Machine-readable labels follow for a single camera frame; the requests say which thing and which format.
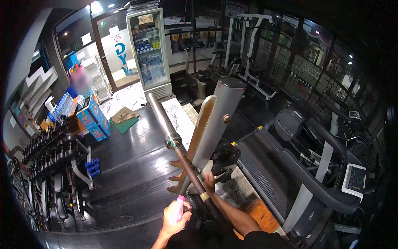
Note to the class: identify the person's right hand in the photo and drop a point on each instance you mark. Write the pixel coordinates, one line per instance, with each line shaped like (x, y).
(209, 183)

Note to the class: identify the person's left hand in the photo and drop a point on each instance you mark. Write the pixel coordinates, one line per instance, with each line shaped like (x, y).
(171, 219)

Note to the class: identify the person's left fingers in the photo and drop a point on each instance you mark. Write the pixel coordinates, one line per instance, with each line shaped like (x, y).
(187, 213)

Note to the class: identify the person's right fingers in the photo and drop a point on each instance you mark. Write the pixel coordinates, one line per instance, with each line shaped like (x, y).
(207, 176)

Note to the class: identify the pink spray bottle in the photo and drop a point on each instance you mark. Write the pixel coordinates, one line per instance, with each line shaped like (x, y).
(178, 208)

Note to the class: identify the grey and tan rack stand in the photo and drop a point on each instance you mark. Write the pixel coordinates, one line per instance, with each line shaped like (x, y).
(214, 124)

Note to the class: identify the black rod with yellow ends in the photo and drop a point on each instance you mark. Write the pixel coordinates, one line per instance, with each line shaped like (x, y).
(247, 135)

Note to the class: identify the steel barbell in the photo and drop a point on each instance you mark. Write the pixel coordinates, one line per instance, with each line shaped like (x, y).
(164, 124)

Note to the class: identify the person's body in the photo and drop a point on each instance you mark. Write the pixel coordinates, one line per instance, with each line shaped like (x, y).
(266, 241)

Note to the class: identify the grey treadmill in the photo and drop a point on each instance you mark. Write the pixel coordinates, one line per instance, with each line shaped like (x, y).
(298, 186)

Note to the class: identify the green mat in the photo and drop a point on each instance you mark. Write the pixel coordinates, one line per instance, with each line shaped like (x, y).
(123, 125)

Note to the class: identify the exercise bike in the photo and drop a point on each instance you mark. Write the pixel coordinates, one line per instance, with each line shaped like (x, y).
(205, 77)

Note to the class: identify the striped folded cloth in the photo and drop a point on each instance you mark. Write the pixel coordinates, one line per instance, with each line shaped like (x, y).
(124, 115)

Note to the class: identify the pair of blue dumbbells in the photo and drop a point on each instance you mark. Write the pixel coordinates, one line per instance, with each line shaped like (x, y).
(92, 168)

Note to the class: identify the blue printed carton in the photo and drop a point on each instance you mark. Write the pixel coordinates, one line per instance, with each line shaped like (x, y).
(100, 130)
(88, 110)

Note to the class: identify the glass door drinks fridge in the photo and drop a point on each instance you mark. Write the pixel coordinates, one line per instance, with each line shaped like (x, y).
(150, 53)

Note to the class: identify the full dumbbell rack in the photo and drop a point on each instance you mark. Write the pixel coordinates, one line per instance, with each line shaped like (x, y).
(53, 161)

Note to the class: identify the exercise machine with white console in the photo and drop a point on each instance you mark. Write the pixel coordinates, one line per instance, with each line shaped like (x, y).
(354, 180)

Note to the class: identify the glass entrance door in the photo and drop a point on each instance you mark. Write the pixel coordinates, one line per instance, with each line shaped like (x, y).
(116, 53)

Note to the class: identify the pack of water bottles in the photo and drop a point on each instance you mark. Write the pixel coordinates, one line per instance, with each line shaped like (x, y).
(63, 105)

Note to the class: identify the white multi gym frame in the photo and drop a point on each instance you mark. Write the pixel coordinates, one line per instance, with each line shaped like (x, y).
(248, 62)

